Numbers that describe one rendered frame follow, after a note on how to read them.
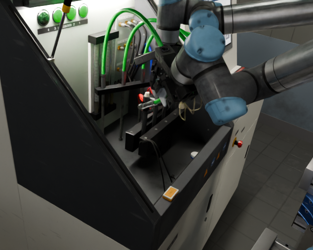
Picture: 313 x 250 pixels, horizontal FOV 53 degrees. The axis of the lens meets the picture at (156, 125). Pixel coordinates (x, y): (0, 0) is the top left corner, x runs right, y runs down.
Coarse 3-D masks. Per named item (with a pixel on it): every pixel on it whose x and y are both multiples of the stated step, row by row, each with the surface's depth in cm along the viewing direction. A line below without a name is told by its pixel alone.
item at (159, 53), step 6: (156, 48) 83; (162, 48) 82; (168, 48) 83; (156, 54) 83; (162, 54) 81; (168, 54) 82; (174, 54) 82; (162, 60) 80; (168, 60) 80; (162, 66) 81; (168, 66) 78; (168, 72) 78
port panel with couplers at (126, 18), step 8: (120, 16) 131; (128, 16) 135; (120, 24) 131; (128, 24) 134; (120, 32) 134; (128, 32) 140; (120, 40) 136; (120, 48) 136; (120, 56) 140; (128, 56) 146; (120, 64) 143; (120, 72) 145; (128, 72) 151
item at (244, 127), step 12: (156, 0) 136; (228, 60) 185; (252, 108) 172; (240, 120) 151; (252, 120) 188; (240, 132) 164; (252, 132) 206; (228, 156) 155; (240, 156) 195; (228, 168) 167; (240, 168) 216; (228, 180) 182; (216, 192) 162; (228, 192) 202; (216, 204) 174; (216, 216) 190; (204, 240) 182
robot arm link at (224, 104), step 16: (224, 64) 63; (208, 80) 62; (224, 80) 61; (240, 80) 64; (208, 96) 62; (224, 96) 61; (240, 96) 62; (208, 112) 64; (224, 112) 61; (240, 112) 61
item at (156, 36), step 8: (128, 8) 97; (112, 16) 105; (144, 16) 92; (112, 24) 107; (152, 32) 90; (104, 40) 112; (160, 40) 89; (104, 48) 114; (104, 56) 116; (104, 64) 118; (104, 72) 120
